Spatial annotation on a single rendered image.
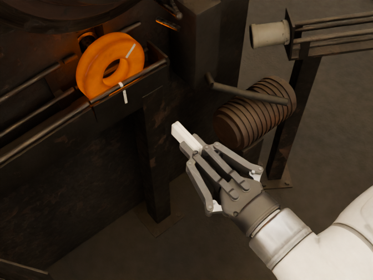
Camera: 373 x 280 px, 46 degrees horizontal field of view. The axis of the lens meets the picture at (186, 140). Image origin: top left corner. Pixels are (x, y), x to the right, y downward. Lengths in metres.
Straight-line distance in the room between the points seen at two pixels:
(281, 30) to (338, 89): 0.93
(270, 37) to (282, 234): 0.55
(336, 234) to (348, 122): 1.20
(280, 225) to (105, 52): 0.46
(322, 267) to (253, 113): 0.55
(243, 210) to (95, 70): 0.40
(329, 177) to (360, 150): 0.19
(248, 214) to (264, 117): 0.48
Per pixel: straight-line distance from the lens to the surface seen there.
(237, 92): 1.09
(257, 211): 0.70
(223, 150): 0.77
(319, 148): 1.76
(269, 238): 0.69
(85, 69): 0.87
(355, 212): 0.74
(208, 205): 0.71
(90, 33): 0.98
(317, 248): 0.69
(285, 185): 1.63
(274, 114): 1.16
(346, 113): 1.91
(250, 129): 1.12
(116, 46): 0.88
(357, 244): 0.71
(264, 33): 1.09
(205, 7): 0.97
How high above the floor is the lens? 1.38
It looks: 54 degrees down
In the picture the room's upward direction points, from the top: straight up
